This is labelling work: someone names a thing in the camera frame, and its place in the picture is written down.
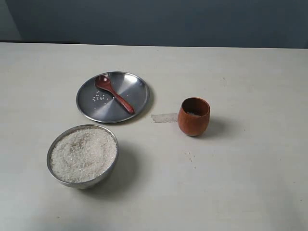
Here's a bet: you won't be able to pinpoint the clear tape strip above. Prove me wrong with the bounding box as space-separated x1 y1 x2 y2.
151 113 178 123

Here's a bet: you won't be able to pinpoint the brown wooden cup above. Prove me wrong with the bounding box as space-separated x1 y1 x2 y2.
177 97 210 136

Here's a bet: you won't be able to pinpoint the round steel plate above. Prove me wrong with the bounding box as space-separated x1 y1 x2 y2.
76 71 150 124

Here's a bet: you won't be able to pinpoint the red wooden spoon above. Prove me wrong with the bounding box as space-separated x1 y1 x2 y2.
94 75 135 115

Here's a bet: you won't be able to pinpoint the steel bowl of rice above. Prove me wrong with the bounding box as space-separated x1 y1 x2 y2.
46 124 119 189

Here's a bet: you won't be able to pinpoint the white uncooked rice grains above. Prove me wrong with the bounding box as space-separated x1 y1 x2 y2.
50 128 117 183

